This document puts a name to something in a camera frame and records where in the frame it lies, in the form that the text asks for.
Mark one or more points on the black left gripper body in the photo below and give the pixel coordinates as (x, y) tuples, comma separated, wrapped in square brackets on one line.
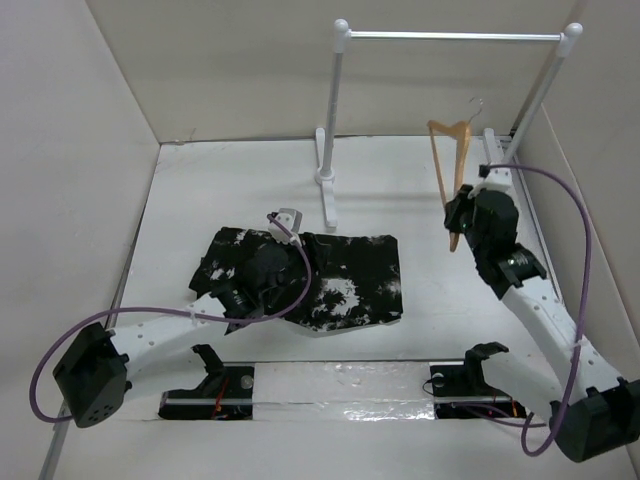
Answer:
[(268, 300)]

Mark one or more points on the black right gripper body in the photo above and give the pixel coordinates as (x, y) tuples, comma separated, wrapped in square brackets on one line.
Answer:
[(460, 218)]

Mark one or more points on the black white patterned trousers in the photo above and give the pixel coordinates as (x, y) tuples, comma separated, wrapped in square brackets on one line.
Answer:
[(333, 282)]

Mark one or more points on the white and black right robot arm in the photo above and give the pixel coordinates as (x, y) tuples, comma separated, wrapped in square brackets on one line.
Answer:
[(593, 407)]

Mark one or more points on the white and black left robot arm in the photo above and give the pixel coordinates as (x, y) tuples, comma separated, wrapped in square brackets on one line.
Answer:
[(104, 368)]

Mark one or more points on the silver foil tape strip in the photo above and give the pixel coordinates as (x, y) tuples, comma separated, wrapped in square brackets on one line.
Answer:
[(342, 391)]

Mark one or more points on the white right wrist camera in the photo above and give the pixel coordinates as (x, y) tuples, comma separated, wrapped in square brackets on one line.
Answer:
[(494, 177)]

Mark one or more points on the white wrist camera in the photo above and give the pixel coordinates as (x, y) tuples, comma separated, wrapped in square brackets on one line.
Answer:
[(494, 177), (284, 225)]

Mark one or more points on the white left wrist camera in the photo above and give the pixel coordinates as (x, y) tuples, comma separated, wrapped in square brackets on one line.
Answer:
[(284, 225)]

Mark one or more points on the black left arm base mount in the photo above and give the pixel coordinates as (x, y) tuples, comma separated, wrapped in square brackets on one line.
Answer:
[(224, 394)]

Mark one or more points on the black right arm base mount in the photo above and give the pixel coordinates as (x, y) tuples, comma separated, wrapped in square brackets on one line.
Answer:
[(455, 398)]

